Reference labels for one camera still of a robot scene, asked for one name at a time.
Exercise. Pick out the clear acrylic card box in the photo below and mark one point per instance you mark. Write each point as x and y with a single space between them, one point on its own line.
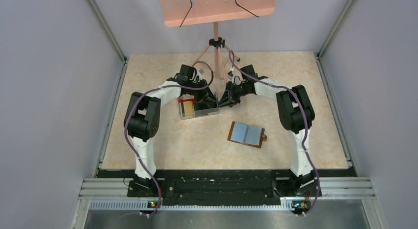
197 111

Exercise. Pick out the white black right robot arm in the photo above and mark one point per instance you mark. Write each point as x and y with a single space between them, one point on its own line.
296 114

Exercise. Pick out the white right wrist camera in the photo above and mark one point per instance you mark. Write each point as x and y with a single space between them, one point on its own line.
231 74

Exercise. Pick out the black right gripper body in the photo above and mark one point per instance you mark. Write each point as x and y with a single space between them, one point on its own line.
236 91

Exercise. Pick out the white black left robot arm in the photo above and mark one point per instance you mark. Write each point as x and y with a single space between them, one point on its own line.
142 118

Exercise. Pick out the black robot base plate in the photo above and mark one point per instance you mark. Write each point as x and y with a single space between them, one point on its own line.
231 181

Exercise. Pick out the brown leather card holder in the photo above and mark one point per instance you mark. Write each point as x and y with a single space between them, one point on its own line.
248 135

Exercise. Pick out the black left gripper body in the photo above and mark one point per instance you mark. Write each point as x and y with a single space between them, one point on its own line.
199 94

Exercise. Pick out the pink music stand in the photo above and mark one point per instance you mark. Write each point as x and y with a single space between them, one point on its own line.
179 13

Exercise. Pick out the aluminium frame rail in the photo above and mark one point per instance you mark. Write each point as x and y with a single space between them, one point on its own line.
113 194

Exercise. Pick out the yellow card in box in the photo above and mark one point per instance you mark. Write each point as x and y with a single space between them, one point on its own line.
188 107

